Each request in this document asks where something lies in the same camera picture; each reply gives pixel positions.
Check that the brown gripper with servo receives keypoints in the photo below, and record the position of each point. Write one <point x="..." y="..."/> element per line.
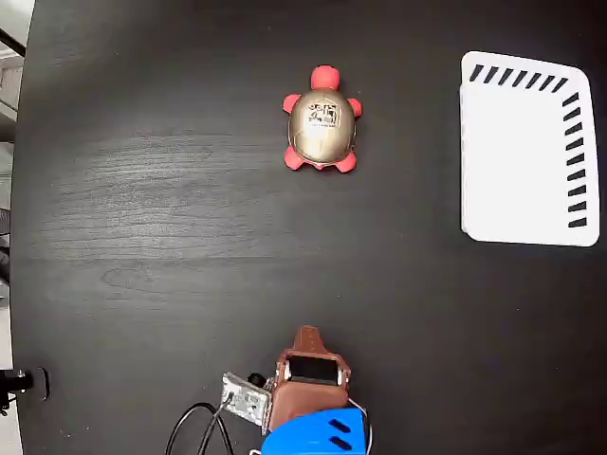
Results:
<point x="310" y="395"/>

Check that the red turtle toy gold shell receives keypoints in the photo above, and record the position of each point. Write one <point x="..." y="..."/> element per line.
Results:
<point x="322" y="128"/>

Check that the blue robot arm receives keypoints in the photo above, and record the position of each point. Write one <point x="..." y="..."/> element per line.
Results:
<point x="313" y="432"/>

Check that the white tray with black stripes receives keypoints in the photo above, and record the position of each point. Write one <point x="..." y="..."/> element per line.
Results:
<point x="512" y="166"/>

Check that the black table clamp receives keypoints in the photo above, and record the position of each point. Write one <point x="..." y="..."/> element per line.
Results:
<point x="39" y="383"/>

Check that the black metal rod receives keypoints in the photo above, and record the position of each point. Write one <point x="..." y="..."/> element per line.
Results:
<point x="12" y="41"/>

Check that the bare circuit board camera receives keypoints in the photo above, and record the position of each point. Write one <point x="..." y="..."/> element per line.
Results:
<point x="246" y="402"/>

